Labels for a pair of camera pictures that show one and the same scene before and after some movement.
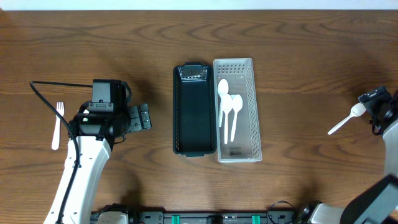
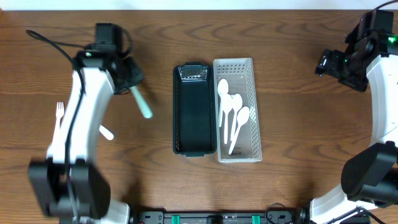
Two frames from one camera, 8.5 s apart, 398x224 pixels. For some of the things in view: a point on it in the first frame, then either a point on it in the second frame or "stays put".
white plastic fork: [60, 105] stays put
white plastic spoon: [226, 106] stays put
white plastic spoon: [357, 110] → [242, 118]
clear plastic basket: [245, 147] stays put
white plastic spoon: [222, 89] stays put
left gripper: [134, 117] → [131, 76]
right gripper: [374, 101] → [324, 63]
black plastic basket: [194, 112] stays put
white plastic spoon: [237, 105] stays put
